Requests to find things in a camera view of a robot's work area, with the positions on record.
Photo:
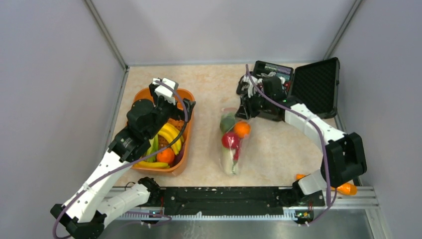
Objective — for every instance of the orange carrot toy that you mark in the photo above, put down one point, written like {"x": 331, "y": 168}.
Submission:
{"x": 346, "y": 189}

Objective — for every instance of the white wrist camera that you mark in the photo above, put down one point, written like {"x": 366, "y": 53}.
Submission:
{"x": 163, "y": 91}
{"x": 250, "y": 90}

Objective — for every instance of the green napa cabbage toy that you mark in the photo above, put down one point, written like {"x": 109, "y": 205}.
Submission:
{"x": 228, "y": 162}

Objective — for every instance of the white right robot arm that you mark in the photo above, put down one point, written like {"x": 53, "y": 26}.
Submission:
{"x": 343, "y": 156}

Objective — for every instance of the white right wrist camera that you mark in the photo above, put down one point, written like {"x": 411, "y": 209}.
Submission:
{"x": 250, "y": 90}

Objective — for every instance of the red chili pepper toy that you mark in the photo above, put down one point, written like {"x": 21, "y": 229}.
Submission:
{"x": 235, "y": 154}

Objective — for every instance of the yellow banana bunch toy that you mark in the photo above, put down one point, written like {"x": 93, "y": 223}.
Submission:
{"x": 169, "y": 133}

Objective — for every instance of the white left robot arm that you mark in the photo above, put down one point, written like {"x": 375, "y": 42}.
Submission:
{"x": 87, "y": 213}

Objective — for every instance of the yellow banana toy front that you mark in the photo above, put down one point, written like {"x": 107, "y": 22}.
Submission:
{"x": 153, "y": 165}

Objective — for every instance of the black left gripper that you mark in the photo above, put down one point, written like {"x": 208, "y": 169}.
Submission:
{"x": 177, "y": 114}

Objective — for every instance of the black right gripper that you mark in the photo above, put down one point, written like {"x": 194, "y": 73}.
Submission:
{"x": 248, "y": 105}

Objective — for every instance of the orange fruit toy back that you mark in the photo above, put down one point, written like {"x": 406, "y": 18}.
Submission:
{"x": 242, "y": 129}

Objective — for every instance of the orange fruit toy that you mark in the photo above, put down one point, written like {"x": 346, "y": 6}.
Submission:
{"x": 166, "y": 156}
{"x": 242, "y": 129}

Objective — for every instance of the orange plastic bin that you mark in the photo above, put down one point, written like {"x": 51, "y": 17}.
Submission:
{"x": 182, "y": 159}

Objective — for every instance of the red apple toy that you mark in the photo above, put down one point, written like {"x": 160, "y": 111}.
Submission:
{"x": 230, "y": 140}

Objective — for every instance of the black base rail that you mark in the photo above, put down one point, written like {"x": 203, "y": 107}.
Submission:
{"x": 225, "y": 201}

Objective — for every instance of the orange fruit toy front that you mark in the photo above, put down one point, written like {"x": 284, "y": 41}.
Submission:
{"x": 166, "y": 156}

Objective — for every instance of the black poker chip case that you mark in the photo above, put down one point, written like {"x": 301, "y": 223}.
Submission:
{"x": 315, "y": 85}

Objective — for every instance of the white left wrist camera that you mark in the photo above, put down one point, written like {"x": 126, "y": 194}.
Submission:
{"x": 163, "y": 91}

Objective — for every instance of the green lime toy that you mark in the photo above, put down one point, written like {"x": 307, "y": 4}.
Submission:
{"x": 227, "y": 122}

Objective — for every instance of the clear zip top bag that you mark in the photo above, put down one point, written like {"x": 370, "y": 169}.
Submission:
{"x": 244, "y": 141}

